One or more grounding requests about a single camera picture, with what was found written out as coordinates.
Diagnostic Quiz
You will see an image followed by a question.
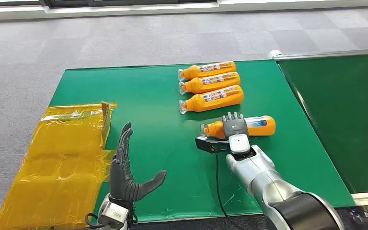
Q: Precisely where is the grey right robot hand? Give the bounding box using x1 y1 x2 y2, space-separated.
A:
221 111 250 140

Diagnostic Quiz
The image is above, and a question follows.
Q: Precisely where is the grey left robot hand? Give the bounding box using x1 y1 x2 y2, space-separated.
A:
108 121 168 204

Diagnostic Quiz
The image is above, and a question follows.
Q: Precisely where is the orange plastic bottle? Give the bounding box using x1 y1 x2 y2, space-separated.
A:
178 85 244 115
200 115 276 140
177 61 237 81
178 71 241 95

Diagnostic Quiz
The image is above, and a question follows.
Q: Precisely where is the green table mat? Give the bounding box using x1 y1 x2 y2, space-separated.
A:
49 59 357 223

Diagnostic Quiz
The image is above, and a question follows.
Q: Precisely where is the yellow plastic wrapped sheet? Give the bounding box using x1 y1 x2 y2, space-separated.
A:
0 101 118 230

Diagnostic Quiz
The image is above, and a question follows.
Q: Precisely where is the dark green conveyor belt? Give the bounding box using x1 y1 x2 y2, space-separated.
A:
277 52 368 194

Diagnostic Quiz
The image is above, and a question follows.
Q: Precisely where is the white window sill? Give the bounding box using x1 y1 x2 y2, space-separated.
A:
0 0 368 22

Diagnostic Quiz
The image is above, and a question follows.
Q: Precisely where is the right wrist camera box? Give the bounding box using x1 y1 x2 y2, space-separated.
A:
195 136 232 155

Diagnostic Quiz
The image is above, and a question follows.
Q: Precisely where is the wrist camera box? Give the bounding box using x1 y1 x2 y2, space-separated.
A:
99 200 130 230
195 136 232 155

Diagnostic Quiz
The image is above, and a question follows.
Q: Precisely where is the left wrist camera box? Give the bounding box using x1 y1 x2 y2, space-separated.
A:
99 200 130 230

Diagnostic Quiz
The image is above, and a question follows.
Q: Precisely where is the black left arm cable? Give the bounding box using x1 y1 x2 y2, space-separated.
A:
85 213 100 229

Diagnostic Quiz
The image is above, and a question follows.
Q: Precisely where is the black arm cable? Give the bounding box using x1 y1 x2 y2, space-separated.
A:
85 213 100 229
214 151 245 230

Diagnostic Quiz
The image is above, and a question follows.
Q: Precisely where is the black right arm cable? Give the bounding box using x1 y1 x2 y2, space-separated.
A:
214 151 245 230

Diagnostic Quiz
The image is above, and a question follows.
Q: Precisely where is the black window frame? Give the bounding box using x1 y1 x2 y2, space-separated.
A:
0 0 219 9

